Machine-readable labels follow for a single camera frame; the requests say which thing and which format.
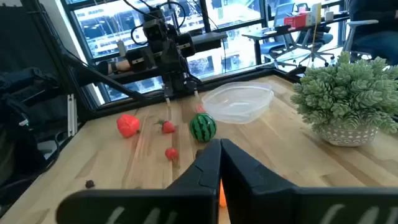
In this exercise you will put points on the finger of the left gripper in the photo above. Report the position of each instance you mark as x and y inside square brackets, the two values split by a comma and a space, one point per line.
[168, 90]
[192, 85]

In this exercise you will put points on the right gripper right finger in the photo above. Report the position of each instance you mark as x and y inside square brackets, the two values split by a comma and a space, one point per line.
[280, 205]

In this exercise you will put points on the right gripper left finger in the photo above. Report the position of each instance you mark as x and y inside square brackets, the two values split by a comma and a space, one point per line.
[174, 205]

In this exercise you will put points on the small red toy strawberry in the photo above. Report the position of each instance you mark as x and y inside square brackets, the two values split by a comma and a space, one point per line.
[199, 108]

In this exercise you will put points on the toy strawberry with green leaves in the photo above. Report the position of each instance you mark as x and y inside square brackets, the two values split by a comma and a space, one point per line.
[171, 153]
[168, 127]

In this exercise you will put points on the green striped toy watermelon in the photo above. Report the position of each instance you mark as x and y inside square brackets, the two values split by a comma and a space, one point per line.
[203, 127]

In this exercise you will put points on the clear plastic tupperware container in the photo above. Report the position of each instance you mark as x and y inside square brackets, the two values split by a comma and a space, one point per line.
[237, 102]

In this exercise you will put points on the orange toy fruit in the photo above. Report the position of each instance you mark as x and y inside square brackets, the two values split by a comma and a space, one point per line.
[222, 196]

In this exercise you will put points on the red toy apple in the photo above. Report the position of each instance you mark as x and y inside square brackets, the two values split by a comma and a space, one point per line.
[128, 125]

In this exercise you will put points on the small dark toy berry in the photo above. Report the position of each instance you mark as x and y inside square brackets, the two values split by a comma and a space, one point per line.
[89, 184]

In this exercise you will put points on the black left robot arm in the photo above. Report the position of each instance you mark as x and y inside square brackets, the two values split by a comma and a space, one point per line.
[157, 14]

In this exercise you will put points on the large office window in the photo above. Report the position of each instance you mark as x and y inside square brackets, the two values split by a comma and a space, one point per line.
[102, 28]

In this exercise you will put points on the black office desk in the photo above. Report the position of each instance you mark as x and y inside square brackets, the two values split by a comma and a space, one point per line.
[264, 35]

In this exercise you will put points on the blue office chair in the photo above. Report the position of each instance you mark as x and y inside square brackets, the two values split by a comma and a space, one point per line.
[273, 48]

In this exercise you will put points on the white aluminium extrusion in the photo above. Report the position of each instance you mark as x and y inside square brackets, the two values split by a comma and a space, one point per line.
[72, 115]

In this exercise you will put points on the red box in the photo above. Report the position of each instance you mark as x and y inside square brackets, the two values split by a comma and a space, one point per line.
[295, 21]

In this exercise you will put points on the dark office chair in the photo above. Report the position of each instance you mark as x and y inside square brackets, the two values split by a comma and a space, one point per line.
[314, 46]

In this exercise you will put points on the potted green succulent plant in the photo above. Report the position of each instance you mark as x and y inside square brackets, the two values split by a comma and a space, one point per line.
[345, 93]

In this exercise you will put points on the white box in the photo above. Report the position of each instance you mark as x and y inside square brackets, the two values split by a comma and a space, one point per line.
[315, 14]

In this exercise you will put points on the black bag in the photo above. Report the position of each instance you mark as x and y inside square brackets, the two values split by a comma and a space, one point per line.
[25, 93]

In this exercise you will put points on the white office chair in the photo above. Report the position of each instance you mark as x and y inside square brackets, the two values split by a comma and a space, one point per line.
[357, 25]

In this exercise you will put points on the person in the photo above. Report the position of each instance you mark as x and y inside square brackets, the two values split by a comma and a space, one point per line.
[373, 40]

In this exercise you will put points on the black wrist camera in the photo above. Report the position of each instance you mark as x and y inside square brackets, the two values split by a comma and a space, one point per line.
[154, 30]

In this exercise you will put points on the black aluminium table frame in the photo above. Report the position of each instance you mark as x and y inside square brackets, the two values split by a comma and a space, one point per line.
[236, 78]

